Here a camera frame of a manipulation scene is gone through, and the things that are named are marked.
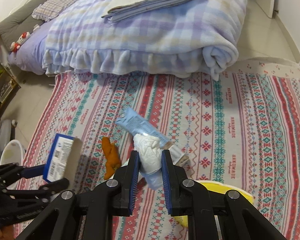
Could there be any white tissue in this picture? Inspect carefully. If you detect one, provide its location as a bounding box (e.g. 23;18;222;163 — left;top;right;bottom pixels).
133;134;163;190

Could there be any plaid pillow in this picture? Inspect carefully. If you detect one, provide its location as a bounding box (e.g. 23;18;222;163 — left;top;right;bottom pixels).
32;0;78;22

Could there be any wooden toy shelf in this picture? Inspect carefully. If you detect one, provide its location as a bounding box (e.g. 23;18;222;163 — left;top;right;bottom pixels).
0;65;21;119

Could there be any lavender bed sheet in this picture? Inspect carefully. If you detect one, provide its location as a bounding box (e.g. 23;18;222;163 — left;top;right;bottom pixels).
8;20;54;75

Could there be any orange peel piece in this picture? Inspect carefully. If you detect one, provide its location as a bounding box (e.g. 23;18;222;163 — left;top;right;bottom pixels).
101;137;122;180

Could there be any yellow paper cup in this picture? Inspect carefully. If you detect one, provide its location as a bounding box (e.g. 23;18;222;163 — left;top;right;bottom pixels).
173;180;254;228

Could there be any dark blue cardboard box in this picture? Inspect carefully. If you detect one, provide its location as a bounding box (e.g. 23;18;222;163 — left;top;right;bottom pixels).
43;133;83;189

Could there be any grey bed headboard cushion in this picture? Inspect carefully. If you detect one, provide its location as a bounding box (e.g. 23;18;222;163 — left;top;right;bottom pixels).
0;0;47;53

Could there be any hello kitty plush toy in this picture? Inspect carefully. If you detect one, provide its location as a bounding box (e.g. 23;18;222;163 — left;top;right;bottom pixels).
10;32;31;53

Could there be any white trash bin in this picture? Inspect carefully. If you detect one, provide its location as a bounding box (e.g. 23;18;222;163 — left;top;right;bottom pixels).
0;139;26;190

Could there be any light blue milk carton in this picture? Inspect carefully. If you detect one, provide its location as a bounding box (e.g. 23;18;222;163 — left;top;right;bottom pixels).
115;107;189;166

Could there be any patterned pink bed sheet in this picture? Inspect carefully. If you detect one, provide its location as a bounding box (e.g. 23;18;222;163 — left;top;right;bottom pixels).
24;58;300;239

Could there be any plaid purple fleece blanket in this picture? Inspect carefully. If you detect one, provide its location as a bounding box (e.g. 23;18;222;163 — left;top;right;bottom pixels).
42;0;247;80

